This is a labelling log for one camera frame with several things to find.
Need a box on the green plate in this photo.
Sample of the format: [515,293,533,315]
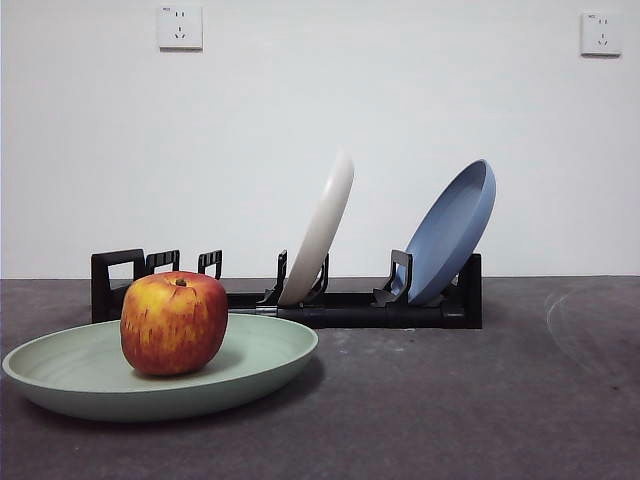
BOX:
[1,319,320,424]

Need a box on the red yellow apple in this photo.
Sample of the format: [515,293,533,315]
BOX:
[119,271,230,377]

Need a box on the white plate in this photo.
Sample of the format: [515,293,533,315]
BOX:
[277,151,355,306]

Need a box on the black plate rack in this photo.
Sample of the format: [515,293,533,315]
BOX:
[89,248,484,331]

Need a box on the blue plate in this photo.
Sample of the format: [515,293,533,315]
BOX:
[403,159,498,305]

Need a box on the white wall socket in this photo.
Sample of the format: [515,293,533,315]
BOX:
[158,4,204,51]
[580,11,625,57]

